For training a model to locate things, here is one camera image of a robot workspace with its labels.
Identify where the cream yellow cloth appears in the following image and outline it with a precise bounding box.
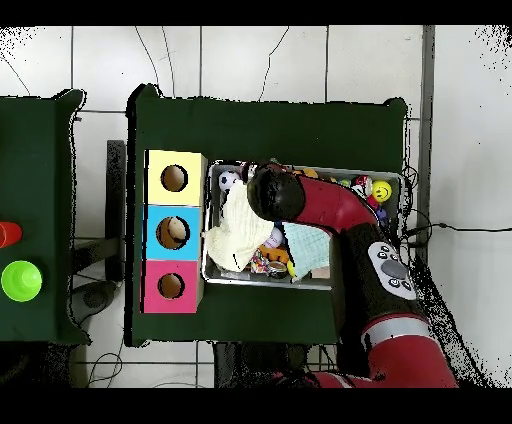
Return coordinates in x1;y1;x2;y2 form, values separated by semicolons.
203;187;277;273

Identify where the clear mesh bin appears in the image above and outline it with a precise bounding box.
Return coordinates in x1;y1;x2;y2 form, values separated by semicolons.
202;161;404;291

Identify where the wooden box with three holes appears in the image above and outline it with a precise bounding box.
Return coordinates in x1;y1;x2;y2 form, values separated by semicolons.
142;148;209;315

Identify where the small white baseball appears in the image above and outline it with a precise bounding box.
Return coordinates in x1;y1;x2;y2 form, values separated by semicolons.
263;227;286;249

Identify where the small soccer ball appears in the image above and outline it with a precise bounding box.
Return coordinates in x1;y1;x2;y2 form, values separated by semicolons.
217;169;241;192

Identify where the mint green cloth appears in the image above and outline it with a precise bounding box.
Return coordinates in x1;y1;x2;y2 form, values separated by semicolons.
283;222;333;281

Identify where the yellow smiley ball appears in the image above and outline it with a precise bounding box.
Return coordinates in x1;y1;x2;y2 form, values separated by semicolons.
371;179;394;204

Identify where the red cup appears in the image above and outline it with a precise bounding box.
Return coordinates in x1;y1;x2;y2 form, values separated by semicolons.
0;221;24;250

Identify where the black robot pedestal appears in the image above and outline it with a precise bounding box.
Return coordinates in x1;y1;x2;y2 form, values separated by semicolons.
214;342;337;389

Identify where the black cable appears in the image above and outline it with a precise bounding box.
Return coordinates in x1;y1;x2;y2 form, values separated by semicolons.
403;219;512;241

